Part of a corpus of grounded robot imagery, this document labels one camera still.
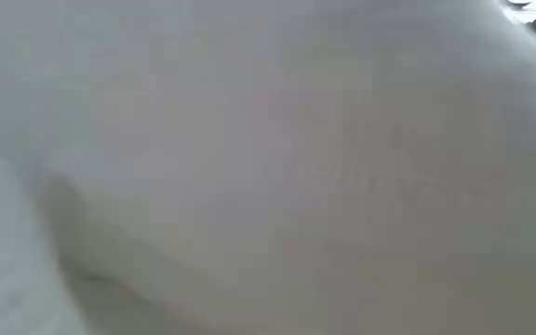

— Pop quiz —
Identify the white cloth garment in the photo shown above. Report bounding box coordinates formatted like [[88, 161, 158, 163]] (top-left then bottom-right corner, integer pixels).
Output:
[[0, 0, 536, 335]]

